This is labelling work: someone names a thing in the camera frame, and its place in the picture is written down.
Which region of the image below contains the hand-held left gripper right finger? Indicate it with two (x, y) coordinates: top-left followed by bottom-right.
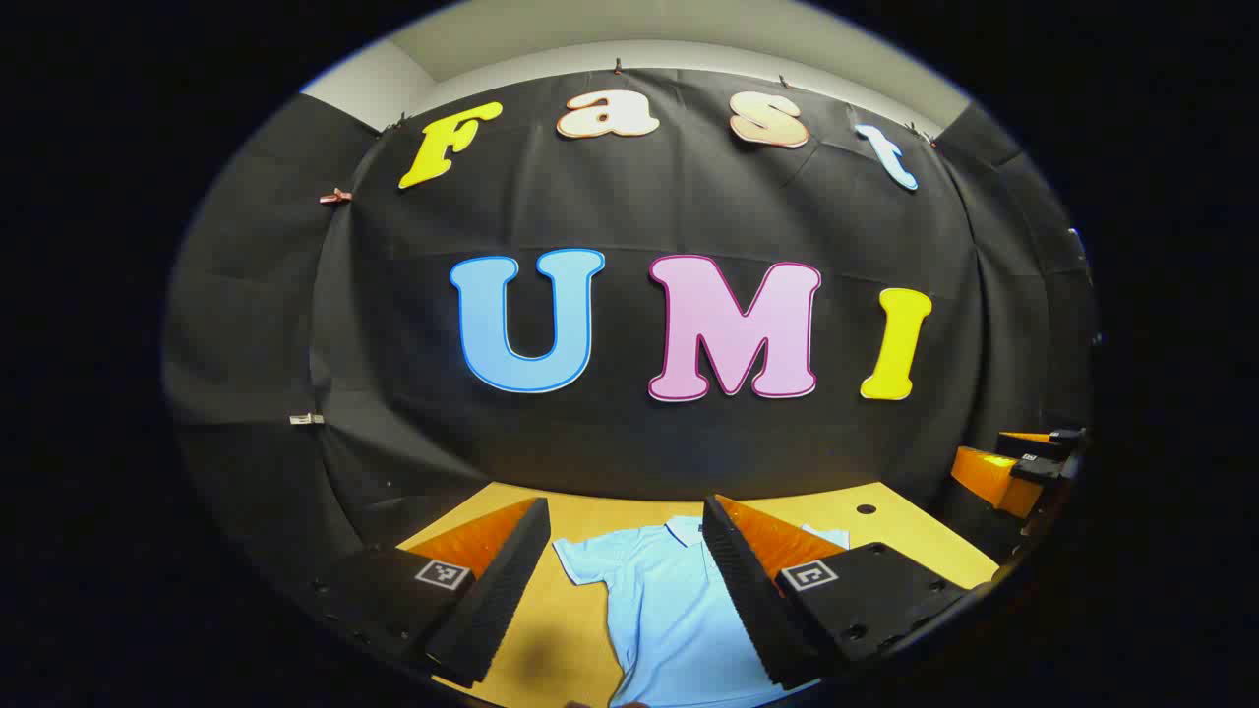
(701, 495), (975, 689)

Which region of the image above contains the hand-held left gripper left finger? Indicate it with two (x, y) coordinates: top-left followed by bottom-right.
(310, 497), (552, 689)

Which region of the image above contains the light blue T-shirt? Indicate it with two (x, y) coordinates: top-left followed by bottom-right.
(552, 516), (850, 708)

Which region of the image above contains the black backdrop cloth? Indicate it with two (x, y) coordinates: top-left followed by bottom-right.
(162, 67), (1098, 591)

